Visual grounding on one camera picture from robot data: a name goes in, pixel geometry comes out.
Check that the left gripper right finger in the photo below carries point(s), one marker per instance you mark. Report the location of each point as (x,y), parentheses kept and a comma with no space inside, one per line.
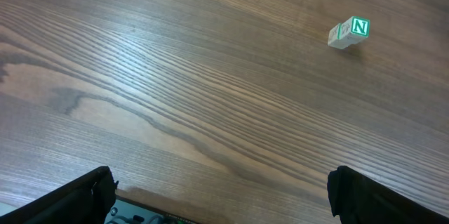
(355,198)

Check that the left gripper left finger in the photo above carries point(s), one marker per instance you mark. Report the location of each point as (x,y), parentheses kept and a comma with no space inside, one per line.
(87,199)

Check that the green N letter block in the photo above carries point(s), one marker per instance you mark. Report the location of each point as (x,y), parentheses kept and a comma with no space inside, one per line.
(353,31)

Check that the green V letter block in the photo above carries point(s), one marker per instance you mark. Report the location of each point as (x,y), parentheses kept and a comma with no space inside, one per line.
(334,36)

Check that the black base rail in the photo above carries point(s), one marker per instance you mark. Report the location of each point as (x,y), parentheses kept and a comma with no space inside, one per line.
(126,211)

